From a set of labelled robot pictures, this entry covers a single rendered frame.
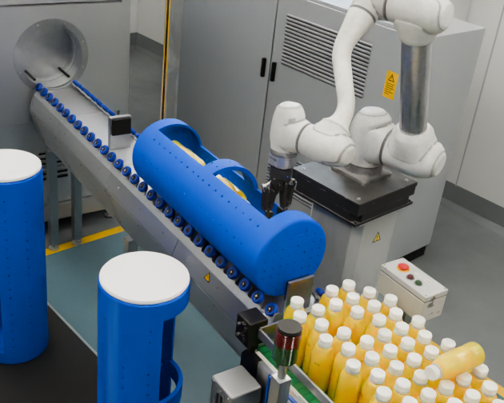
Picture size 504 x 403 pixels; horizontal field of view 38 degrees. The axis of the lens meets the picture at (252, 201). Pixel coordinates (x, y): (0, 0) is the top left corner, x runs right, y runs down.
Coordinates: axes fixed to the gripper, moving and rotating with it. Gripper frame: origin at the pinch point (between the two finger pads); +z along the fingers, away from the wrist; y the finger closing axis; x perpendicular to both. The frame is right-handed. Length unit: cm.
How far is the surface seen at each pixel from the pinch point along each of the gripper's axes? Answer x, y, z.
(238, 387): 40, 37, 27
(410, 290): 48, -19, 5
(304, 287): 24.7, 4.0, 11.3
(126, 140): -109, 2, 16
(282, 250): 18.5, 10.0, -0.5
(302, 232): 18.2, 2.9, -5.3
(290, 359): 65, 42, -5
